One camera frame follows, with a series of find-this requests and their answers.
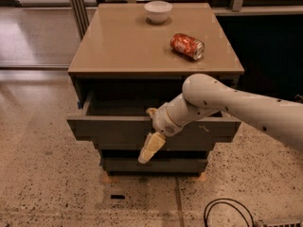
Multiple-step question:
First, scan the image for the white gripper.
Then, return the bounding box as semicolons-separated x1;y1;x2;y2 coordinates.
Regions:
138;103;183;164

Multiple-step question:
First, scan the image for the grey top drawer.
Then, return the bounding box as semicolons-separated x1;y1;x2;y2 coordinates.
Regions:
67;93;241;151

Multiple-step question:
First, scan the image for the grey drawer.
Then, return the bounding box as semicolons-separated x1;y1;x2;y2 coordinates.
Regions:
101;149;208;159
101;158;207;173
67;93;241;151

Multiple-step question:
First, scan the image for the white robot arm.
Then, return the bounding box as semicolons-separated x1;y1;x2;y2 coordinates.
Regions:
138;74;303;164

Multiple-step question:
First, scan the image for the grey middle drawer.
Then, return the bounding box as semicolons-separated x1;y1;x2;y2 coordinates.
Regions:
101;149;208;159

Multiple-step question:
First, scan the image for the grey bottom drawer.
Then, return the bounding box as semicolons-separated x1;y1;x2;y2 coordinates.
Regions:
101;158;207;173

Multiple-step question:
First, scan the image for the grey drawer cabinet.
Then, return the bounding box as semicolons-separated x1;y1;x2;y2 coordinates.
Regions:
67;2;245;177

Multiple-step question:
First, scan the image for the red soda can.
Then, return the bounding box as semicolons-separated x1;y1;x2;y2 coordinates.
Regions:
170;33;205;61

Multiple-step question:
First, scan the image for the white ceramic bowl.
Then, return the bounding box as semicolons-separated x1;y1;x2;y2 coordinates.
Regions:
144;1;172;24

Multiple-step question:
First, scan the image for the black cable loop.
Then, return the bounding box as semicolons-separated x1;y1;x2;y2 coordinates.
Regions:
203;198;256;227

